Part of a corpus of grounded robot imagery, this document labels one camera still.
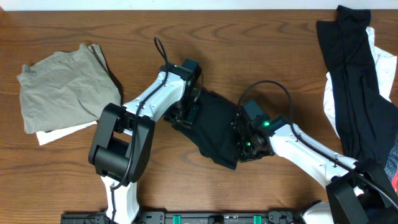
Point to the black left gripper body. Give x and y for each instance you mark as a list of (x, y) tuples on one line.
[(181, 115)]

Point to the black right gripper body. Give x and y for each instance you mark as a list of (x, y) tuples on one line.
[(247, 150)]

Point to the black logo t-shirt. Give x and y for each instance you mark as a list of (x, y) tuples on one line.
[(212, 131)]

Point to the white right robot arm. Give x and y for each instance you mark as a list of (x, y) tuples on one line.
[(358, 192)]

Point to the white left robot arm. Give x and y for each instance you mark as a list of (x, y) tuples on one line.
[(121, 146)]

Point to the black garment in pile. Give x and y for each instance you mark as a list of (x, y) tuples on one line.
[(365, 121)]

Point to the folded beige t-shirt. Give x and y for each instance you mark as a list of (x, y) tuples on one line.
[(66, 89)]

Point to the folded white garment under beige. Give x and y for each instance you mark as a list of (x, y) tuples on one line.
[(44, 138)]

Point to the grey red garment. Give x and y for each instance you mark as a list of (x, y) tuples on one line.
[(391, 168)]

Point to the white garment in pile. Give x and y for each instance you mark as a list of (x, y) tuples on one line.
[(385, 64)]

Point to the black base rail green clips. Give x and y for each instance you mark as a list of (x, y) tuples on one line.
[(274, 217)]

